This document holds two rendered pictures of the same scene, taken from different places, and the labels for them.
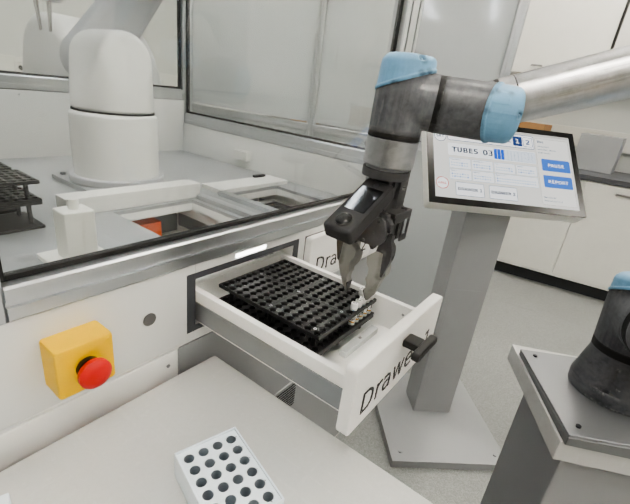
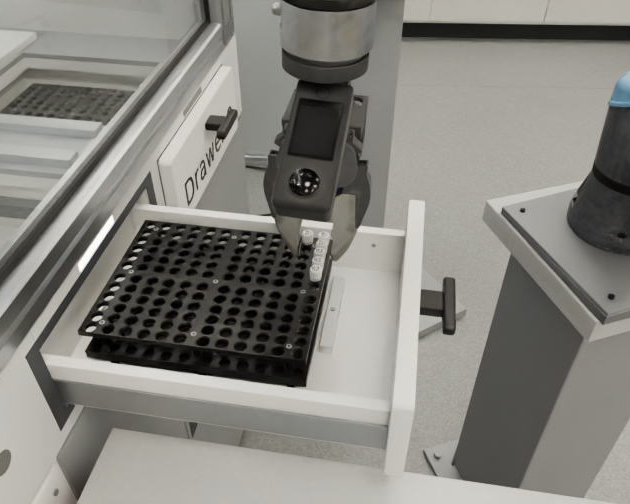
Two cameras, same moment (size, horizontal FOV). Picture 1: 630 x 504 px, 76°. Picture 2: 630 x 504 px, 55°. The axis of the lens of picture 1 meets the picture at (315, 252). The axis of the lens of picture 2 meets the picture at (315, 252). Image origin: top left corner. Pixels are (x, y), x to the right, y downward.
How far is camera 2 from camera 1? 24 cm
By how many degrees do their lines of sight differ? 28
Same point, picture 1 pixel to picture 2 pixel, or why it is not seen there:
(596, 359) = (606, 200)
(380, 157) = (326, 45)
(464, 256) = not seen: hidden behind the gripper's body
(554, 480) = (579, 353)
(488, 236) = (383, 24)
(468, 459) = (422, 324)
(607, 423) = not seen: outside the picture
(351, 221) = (320, 184)
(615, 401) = not seen: outside the picture
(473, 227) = not seen: hidden behind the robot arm
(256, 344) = (206, 409)
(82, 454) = not seen: outside the picture
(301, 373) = (303, 424)
